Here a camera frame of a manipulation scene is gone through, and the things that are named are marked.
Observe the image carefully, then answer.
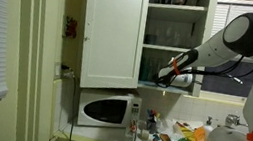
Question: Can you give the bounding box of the small white cup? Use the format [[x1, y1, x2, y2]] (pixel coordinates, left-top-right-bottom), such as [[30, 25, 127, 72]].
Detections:
[[139, 127, 152, 141]]

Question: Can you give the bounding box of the dark mug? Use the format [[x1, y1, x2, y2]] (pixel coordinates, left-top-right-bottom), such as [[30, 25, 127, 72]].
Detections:
[[144, 33, 158, 46]]

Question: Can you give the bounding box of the white microwave oven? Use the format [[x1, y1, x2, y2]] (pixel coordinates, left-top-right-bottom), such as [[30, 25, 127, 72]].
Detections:
[[75, 86, 144, 136]]

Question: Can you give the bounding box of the white cabinet door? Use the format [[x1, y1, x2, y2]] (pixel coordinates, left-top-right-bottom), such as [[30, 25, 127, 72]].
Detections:
[[72, 0, 151, 96]]

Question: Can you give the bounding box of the clear drinking glass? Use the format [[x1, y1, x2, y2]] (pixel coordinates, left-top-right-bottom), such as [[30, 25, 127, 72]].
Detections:
[[170, 27, 185, 49], [157, 24, 174, 48]]

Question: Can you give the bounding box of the pen holder with pens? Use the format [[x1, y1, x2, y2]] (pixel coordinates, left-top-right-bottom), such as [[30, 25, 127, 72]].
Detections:
[[143, 108, 163, 135]]

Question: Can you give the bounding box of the small bottle near microwave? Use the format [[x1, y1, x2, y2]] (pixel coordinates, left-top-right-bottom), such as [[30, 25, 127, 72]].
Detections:
[[122, 113, 141, 141]]

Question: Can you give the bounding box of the yellow snack bag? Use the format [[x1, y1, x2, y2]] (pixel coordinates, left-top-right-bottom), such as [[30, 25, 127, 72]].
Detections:
[[171, 120, 198, 141]]

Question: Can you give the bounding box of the white pump bottle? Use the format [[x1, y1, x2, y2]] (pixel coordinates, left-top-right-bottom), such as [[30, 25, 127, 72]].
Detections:
[[202, 116, 216, 134]]

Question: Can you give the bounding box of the chrome faucet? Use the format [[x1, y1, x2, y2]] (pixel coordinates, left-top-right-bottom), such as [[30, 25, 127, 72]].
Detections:
[[223, 113, 250, 131]]

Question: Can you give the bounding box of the wall outlet with plug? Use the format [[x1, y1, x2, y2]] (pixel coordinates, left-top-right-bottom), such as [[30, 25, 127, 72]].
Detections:
[[53, 63, 77, 81]]

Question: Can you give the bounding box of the red wall decoration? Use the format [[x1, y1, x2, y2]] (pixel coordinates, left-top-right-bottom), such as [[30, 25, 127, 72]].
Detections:
[[63, 15, 80, 40]]

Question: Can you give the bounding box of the black power cord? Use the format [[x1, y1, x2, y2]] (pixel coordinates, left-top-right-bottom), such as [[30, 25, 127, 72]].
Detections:
[[63, 76, 83, 141]]

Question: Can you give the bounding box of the white wall cabinet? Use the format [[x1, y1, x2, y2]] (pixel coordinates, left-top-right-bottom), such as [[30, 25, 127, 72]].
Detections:
[[135, 0, 219, 99]]

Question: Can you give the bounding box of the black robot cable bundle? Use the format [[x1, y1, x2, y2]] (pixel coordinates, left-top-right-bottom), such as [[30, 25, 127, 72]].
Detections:
[[153, 43, 253, 102]]

